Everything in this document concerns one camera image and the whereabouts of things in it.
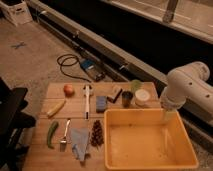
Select red orange apple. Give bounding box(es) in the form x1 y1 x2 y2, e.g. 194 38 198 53
63 84 74 97

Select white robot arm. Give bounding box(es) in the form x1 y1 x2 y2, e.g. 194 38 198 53
160 61 213 115

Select blue sponge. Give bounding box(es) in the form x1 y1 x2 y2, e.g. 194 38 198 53
96 96 107 113

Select dark metal cup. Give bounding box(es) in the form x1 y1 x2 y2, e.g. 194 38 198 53
122 91 133 107

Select blue power box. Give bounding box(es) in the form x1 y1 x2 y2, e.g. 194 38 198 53
80 59 105 82

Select green cup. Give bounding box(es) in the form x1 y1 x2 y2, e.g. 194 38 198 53
131 79 141 93

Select white round container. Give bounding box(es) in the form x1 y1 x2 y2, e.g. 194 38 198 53
135 89 151 106

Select yellow corn cob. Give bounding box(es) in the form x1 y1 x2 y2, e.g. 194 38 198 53
47 100 66 118

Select brown pine cone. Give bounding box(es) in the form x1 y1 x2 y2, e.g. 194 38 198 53
90 120 104 146

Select blue cloth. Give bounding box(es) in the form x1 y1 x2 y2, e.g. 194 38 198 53
71 128 90 162

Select yellow plastic bin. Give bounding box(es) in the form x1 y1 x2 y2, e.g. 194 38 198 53
104 109 198 171

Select green pepper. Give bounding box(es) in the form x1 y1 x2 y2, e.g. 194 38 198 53
46 121 59 149

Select metal spatula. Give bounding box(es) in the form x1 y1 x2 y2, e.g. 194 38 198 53
60 118 71 152

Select black chair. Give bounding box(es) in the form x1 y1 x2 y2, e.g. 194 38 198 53
0 77 36 171

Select white cardboard box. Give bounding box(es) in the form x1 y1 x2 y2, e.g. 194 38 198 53
0 0 32 26

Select beige block with black handle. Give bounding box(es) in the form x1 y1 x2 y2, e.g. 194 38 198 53
107 85 122 103

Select white handled knife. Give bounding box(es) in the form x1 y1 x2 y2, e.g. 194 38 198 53
84 85 90 120

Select black cable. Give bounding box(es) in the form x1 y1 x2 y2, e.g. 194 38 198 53
56 53 92 83

